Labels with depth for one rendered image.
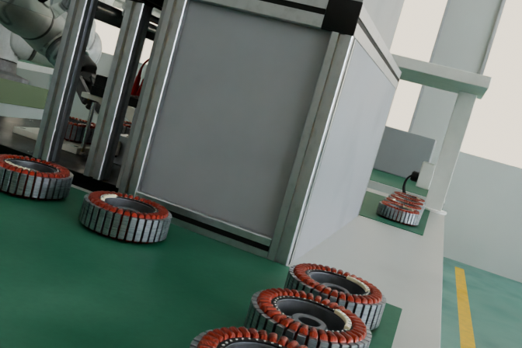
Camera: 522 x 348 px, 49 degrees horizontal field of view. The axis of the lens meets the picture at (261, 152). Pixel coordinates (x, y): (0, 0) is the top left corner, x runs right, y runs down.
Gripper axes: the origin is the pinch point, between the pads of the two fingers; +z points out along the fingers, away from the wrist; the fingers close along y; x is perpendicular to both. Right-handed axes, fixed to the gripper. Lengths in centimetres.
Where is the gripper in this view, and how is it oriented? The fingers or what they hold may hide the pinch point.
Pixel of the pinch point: (127, 123)
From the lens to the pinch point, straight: 141.7
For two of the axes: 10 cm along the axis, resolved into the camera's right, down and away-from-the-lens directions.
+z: 6.6, 7.2, -1.8
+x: 6.9, -6.9, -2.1
